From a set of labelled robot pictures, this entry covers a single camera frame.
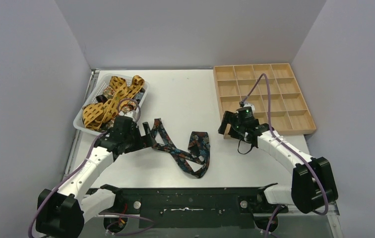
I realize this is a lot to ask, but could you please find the white plastic basket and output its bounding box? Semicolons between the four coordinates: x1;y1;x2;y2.
73;74;149;135

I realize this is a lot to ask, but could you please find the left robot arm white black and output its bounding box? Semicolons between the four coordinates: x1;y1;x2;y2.
28;116;155;238

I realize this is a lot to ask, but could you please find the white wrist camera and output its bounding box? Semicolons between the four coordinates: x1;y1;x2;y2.
119;110;140;122
240;102;255;113

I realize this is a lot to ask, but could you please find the yellow patterned tie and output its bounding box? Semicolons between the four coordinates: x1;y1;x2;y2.
82;75;145;132

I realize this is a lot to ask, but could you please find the dark floral tie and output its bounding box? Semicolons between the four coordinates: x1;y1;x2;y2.
151;118;210;179

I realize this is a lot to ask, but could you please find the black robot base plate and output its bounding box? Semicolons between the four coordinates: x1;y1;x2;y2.
102;187;276;229

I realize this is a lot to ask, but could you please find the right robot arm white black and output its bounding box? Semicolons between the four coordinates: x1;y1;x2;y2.
218;107;338;213

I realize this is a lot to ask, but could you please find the wooden compartment tray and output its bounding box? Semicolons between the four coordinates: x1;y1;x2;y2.
213;63;316;135

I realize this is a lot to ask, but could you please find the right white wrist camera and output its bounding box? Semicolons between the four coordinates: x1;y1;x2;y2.
240;102;255;113

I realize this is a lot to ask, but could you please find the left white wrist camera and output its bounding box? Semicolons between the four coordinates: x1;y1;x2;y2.
119;110;140;122

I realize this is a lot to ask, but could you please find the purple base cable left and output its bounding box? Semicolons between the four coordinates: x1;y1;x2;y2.
100;213;156;237

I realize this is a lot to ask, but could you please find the beige floral tie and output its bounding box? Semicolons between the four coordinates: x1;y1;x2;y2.
92;81;142;131

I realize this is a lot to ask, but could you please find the thin black cable loop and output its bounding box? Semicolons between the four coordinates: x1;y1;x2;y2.
237;138;255;155

